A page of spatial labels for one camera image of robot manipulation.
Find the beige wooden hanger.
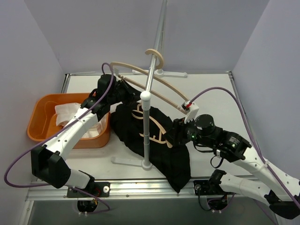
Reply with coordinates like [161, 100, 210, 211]
[131, 103, 173, 149]
[110, 48, 188, 115]

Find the black garment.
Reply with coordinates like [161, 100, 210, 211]
[110, 103, 191, 193]

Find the beige wooden hanger front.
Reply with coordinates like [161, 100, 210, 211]
[110, 48, 188, 115]

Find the white pleated skirt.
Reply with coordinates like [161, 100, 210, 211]
[54, 102, 108, 139]

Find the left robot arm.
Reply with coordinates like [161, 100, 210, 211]
[30, 74, 141, 196]

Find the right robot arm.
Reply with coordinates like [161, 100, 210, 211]
[164, 114, 300, 219]

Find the silver clothes rack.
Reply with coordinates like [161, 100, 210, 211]
[111, 0, 188, 170]

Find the orange plastic basket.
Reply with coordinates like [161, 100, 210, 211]
[27, 93, 111, 149]

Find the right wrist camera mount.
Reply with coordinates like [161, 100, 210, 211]
[181, 100, 199, 124]

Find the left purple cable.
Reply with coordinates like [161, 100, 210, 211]
[4, 62, 111, 214]

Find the purple cable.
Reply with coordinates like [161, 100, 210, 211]
[4, 62, 111, 214]
[187, 87, 300, 225]

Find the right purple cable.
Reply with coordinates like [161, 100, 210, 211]
[187, 87, 300, 225]

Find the aluminium mounting rail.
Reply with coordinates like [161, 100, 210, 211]
[27, 178, 249, 201]

